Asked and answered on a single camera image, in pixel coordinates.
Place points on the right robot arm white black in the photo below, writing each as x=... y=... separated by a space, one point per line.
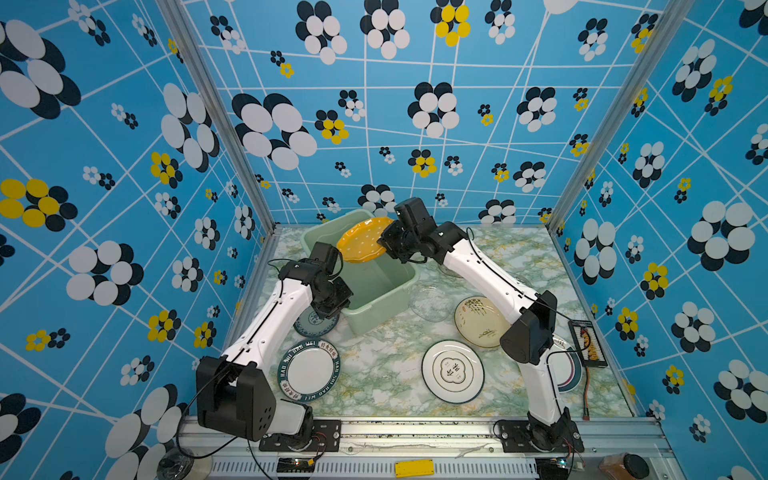
x=531 y=315

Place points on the white plate green lettered rim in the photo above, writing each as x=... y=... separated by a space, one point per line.
x=309 y=370

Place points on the yellow tag on rail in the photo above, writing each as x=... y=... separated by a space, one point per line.
x=414 y=468

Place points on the clear tape roll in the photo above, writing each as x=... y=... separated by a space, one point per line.
x=174 y=465

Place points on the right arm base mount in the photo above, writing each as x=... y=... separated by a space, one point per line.
x=524 y=436

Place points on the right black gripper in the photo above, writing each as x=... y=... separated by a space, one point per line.
x=387 y=238

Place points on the yellow dotted plate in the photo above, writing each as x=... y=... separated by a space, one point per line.
x=360 y=243

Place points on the aluminium front rail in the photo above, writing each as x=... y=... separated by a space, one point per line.
x=459 y=448

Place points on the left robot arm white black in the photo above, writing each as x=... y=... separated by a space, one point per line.
x=233 y=395

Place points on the white plate black emblem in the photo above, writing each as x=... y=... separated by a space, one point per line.
x=453 y=372

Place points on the beige bowl plate with leaves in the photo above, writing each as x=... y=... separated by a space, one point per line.
x=480 y=322

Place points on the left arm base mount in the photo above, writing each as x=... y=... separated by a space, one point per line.
x=323 y=436

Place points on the white plate striped green rim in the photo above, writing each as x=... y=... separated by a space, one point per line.
x=565 y=365

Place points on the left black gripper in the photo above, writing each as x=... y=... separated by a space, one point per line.
x=346 y=296

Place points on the brown jar black lid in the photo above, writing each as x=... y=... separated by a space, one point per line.
x=624 y=466

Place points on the black battery charger box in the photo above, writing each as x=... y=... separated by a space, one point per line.
x=587 y=344

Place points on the light green plastic bin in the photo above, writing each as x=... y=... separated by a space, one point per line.
x=381 y=287

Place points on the small teal patterned plate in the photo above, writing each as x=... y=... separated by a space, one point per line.
x=310 y=325

